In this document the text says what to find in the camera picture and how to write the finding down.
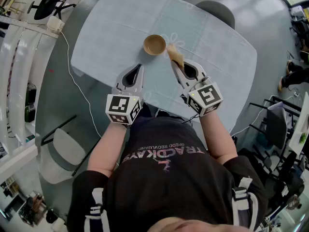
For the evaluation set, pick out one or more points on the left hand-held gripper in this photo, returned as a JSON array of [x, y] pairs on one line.
[[120, 105]]

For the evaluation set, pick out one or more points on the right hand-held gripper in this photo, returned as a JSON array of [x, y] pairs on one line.
[[205, 98]]

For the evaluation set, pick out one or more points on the beige sponge cloth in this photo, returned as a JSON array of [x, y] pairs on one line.
[[174, 53]]

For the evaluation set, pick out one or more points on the brown bowl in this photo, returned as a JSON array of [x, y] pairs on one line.
[[154, 45]]

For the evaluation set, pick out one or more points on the person's left forearm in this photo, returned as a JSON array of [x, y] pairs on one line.
[[106, 149]]

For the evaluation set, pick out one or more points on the person's right forearm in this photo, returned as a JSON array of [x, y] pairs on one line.
[[214, 136]]

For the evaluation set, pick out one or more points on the light blue flowered tablecloth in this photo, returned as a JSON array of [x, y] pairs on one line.
[[120, 33]]

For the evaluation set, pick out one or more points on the dark grey round chair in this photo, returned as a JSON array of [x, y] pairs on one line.
[[217, 11]]

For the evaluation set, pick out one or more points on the white box device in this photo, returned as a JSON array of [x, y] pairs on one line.
[[54, 24]]

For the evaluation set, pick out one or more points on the grey backrest chair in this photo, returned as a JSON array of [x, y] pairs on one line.
[[276, 124]]

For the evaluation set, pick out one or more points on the black storage case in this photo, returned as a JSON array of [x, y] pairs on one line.
[[30, 113], [31, 93]]

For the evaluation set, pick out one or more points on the black mesh office chair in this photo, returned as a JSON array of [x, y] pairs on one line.
[[256, 158]]

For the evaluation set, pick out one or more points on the white workbench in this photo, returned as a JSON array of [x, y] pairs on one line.
[[21, 57]]

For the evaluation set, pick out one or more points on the person's black printed t-shirt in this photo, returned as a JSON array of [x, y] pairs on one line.
[[157, 190]]

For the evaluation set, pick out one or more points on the black office swivel chair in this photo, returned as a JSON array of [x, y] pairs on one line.
[[46, 4]]

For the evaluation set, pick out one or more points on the white side table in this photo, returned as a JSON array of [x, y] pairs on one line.
[[299, 124]]

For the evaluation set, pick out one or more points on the white boxy machine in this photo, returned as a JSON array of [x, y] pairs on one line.
[[297, 11]]

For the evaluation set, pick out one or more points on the small green plant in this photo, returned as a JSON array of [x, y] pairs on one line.
[[303, 138]]

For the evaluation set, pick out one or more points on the person's face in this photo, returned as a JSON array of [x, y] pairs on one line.
[[198, 226]]

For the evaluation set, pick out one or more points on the light grey chair black frame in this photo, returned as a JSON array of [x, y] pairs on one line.
[[62, 149]]

